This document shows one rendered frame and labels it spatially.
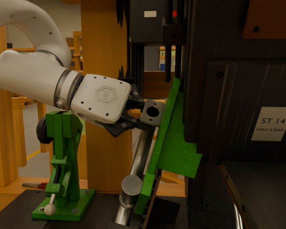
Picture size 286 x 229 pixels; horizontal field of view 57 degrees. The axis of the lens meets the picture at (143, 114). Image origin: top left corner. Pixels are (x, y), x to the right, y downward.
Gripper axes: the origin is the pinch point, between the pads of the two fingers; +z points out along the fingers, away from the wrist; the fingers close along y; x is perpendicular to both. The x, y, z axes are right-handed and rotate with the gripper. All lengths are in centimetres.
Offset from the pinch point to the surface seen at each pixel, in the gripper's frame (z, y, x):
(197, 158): 10.2, -8.4, -5.5
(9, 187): -37, -12, 52
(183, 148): 7.2, -7.7, -6.0
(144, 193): 3.1, -16.3, -3.0
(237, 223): 18.2, -16.7, -5.1
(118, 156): -4.2, 4.0, 34.1
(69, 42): -373, 701, 742
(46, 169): -95, 67, 294
